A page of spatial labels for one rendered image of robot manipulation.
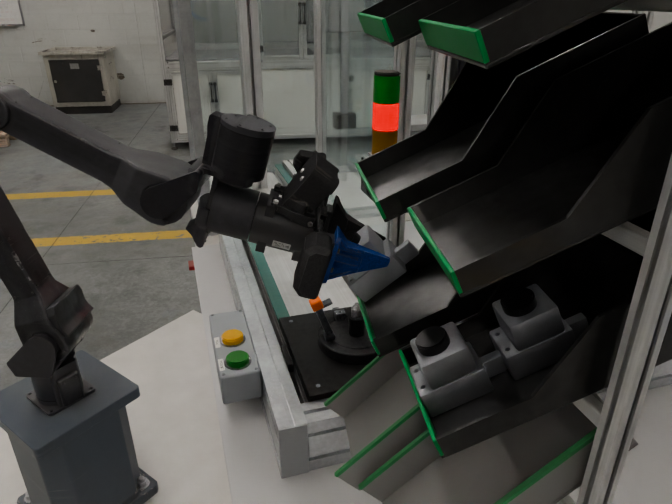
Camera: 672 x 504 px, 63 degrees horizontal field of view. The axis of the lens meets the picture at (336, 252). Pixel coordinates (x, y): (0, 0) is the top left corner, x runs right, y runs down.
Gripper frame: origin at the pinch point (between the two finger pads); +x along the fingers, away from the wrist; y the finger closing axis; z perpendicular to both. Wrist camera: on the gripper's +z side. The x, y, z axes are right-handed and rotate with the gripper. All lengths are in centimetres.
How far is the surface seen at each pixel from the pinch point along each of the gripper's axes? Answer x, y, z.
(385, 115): 5.8, 45.7, 4.6
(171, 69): -137, 520, -120
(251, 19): -30, 128, 2
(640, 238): 15.0, -20.5, 16.4
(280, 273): -3, 61, -43
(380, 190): 0.2, -0.1, 7.0
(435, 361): 6.4, -17.8, -0.3
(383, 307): 5.7, 0.2, -7.6
